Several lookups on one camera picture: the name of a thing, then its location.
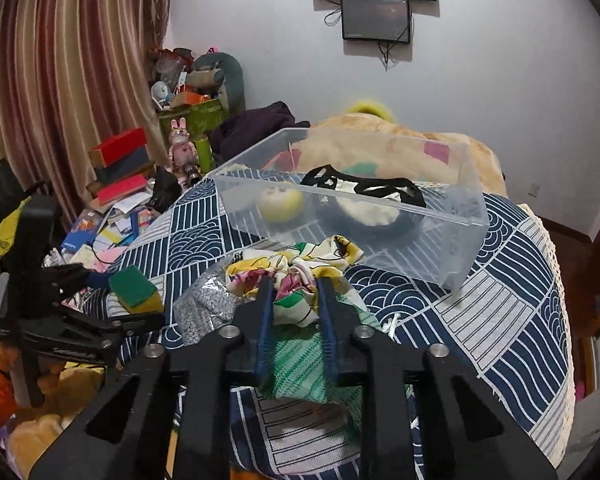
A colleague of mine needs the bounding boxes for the green yellow sponge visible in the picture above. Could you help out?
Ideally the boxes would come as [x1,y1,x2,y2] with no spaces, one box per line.
[108,266,164,314]

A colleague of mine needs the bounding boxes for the silver scrubber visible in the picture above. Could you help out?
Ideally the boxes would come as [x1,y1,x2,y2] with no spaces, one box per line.
[173,255,247,346]

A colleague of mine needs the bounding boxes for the green knitted cloth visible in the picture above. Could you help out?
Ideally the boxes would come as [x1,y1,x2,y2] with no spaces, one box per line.
[259,322,363,437]

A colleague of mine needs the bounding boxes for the floral patterned scrunchie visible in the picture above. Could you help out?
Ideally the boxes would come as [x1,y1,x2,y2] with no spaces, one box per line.
[225,235,366,328]

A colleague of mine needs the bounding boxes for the clear plastic storage bin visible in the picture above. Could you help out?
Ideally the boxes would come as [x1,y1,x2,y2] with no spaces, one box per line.
[210,128,489,290]

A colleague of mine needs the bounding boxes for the black plastic bag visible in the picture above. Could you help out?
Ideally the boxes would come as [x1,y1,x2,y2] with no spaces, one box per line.
[146,166,182,214]

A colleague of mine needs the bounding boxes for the red box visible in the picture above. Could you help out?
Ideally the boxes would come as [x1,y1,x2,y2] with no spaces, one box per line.
[88,128,147,168]

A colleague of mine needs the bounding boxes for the blue white patterned tablecloth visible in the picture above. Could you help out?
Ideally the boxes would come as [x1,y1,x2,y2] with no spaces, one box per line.
[95,181,576,479]

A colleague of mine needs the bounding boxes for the pink rabbit figurine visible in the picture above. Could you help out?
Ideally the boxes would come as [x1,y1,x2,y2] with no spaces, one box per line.
[169,117,200,185]

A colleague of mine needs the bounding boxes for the green bottle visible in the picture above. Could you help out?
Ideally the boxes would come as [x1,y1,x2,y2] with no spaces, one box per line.
[193,133,214,174]

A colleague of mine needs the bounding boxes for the round yellow cat plush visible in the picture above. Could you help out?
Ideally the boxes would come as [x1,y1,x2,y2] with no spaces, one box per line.
[257,185,304,223]

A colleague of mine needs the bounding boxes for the green cardboard box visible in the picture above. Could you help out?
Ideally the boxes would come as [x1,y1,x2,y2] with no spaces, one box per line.
[158,99,228,148]

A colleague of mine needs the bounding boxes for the striped brown curtain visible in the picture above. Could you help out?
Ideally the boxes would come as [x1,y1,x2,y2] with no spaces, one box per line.
[0,0,171,220]

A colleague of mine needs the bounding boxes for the dark purple garment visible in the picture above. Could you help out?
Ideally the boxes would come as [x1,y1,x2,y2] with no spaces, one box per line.
[209,101,311,162]

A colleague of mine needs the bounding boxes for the grey green plush toy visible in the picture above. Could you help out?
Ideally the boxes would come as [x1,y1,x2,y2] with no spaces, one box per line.
[186,52,245,115]

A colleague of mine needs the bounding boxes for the beige patchwork fleece blanket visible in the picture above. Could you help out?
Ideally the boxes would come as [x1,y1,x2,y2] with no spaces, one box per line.
[265,113,507,196]

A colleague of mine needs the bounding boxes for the yellow fuzzy plush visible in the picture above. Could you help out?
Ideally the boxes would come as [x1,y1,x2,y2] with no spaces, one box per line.
[347,100,394,124]

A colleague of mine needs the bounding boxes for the small black wall monitor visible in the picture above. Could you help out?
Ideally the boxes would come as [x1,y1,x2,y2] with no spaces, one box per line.
[341,0,412,44]

